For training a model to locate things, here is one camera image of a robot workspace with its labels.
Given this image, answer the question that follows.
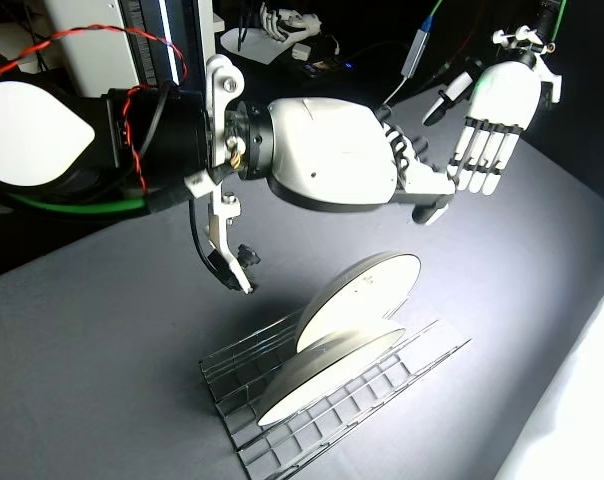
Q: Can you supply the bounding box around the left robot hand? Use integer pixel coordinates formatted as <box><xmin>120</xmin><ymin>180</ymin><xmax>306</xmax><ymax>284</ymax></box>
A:
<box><xmin>421</xmin><ymin>59</ymin><xmax>543</xmax><ymax>197</ymax></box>

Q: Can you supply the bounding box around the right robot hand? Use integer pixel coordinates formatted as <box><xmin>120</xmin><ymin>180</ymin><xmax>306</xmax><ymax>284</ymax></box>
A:
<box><xmin>239</xmin><ymin>96</ymin><xmax>456</xmax><ymax>226</ymax></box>

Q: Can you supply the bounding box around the white plate with dark rim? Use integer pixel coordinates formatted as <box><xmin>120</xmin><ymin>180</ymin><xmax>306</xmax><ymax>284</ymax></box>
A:
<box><xmin>294</xmin><ymin>251</ymin><xmax>423</xmax><ymax>357</ymax></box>
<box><xmin>256</xmin><ymin>327</ymin><xmax>408</xmax><ymax>428</ymax></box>

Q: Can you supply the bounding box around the black device with blue light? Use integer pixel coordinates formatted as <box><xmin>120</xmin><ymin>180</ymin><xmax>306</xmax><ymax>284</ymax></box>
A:
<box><xmin>294</xmin><ymin>34</ymin><xmax>356</xmax><ymax>80</ymax></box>

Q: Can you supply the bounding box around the silver usb adapter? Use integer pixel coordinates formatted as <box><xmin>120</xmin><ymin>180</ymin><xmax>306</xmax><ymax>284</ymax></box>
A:
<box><xmin>399</xmin><ymin>17</ymin><xmax>433</xmax><ymax>81</ymax></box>

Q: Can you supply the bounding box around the white model hand base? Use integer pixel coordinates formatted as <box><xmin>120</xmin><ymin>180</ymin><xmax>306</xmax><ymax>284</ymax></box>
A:
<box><xmin>220</xmin><ymin>27</ymin><xmax>303</xmax><ymax>65</ymax></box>

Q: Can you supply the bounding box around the white robot column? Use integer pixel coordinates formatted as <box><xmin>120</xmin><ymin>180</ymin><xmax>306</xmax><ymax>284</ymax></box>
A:
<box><xmin>44</xmin><ymin>0</ymin><xmax>219</xmax><ymax>99</ymax></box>

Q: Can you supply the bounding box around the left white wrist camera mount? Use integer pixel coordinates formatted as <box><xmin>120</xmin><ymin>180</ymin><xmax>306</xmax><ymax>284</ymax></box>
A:
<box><xmin>491</xmin><ymin>25</ymin><xmax>564</xmax><ymax>106</ymax></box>

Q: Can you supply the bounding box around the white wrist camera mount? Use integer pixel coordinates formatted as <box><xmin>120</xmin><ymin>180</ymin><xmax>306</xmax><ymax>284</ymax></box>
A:
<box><xmin>491</xmin><ymin>25</ymin><xmax>564</xmax><ymax>106</ymax></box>
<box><xmin>184</xmin><ymin>53</ymin><xmax>261</xmax><ymax>295</ymax></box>

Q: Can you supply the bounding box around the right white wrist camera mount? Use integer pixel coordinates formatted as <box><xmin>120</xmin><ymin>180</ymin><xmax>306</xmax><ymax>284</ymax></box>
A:
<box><xmin>184</xmin><ymin>53</ymin><xmax>261</xmax><ymax>295</ymax></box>

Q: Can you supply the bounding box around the green and black arm cable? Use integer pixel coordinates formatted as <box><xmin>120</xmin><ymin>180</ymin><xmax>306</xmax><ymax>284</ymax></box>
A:
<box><xmin>0</xmin><ymin>169</ymin><xmax>208</xmax><ymax>217</ymax></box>

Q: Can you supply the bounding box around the silver wire dish rack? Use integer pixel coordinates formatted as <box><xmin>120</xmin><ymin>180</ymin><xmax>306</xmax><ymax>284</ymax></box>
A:
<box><xmin>198</xmin><ymin>307</ymin><xmax>473</xmax><ymax>480</ymax></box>

